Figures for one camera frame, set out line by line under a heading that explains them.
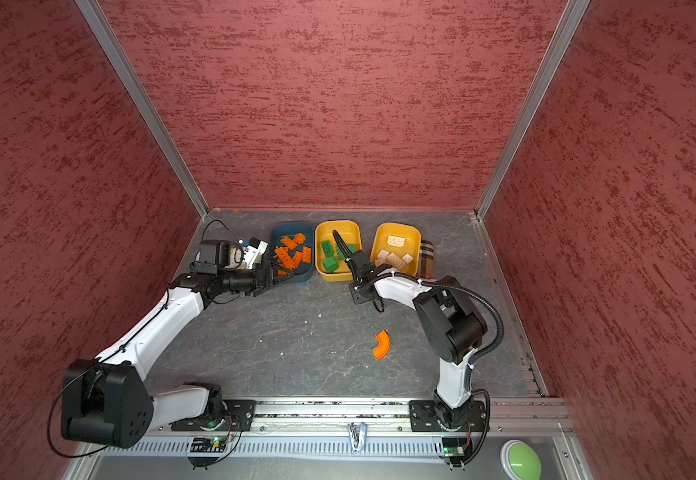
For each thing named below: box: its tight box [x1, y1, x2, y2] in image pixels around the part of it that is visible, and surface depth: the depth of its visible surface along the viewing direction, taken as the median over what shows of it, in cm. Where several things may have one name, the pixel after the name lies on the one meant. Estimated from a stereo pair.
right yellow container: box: [370, 222, 422, 276], surface depth 111 cm
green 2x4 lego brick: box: [322, 240, 334, 258], surface depth 110 cm
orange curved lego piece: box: [372, 329, 391, 361], surface depth 87 cm
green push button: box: [500, 439, 542, 480], surface depth 69 cm
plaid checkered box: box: [419, 239, 434, 279], surface depth 105 cm
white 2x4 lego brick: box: [387, 235, 406, 247], surface depth 112 cm
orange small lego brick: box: [301, 246, 312, 264], surface depth 106 cm
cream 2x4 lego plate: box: [386, 252, 405, 270], surface depth 106 cm
